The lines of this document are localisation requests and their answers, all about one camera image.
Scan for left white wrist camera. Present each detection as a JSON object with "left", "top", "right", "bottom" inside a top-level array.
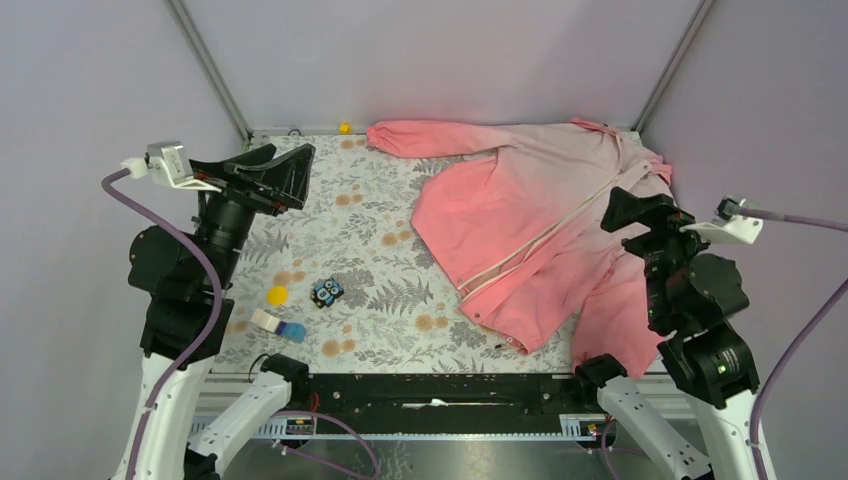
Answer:
[{"left": 121, "top": 141, "right": 221, "bottom": 193}]

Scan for white and blue brick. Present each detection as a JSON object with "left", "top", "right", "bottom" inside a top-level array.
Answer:
[{"left": 250, "top": 309, "right": 307, "bottom": 343}]

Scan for yellow round disc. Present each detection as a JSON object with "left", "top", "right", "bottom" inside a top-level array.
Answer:
[{"left": 266, "top": 285, "right": 289, "bottom": 307}]

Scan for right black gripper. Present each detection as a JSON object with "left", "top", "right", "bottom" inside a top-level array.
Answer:
[{"left": 599, "top": 183, "right": 729, "bottom": 322}]

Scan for pink zip-up jacket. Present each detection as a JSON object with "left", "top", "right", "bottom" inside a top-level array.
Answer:
[{"left": 366, "top": 118, "right": 672, "bottom": 378}]

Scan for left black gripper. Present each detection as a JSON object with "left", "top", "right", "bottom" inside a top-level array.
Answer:
[{"left": 195, "top": 141, "right": 319, "bottom": 286}]

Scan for black owl toy block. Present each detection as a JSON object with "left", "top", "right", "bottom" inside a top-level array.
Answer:
[{"left": 310, "top": 277, "right": 345, "bottom": 309}]

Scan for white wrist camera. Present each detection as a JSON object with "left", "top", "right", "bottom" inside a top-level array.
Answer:
[
  {"left": 121, "top": 141, "right": 221, "bottom": 193},
  {"left": 679, "top": 196, "right": 764, "bottom": 245}
]

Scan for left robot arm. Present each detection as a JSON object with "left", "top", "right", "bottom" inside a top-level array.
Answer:
[{"left": 102, "top": 141, "right": 315, "bottom": 479}]

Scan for floral patterned table mat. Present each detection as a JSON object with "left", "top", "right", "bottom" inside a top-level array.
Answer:
[{"left": 216, "top": 134, "right": 577, "bottom": 373}]

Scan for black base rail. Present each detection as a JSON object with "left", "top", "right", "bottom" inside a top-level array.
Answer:
[{"left": 285, "top": 373, "right": 609, "bottom": 437}]

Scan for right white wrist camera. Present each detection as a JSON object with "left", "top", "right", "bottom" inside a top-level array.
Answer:
[{"left": 679, "top": 196, "right": 764, "bottom": 245}]

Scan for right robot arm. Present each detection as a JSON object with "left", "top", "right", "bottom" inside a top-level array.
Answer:
[{"left": 573, "top": 187, "right": 763, "bottom": 479}]

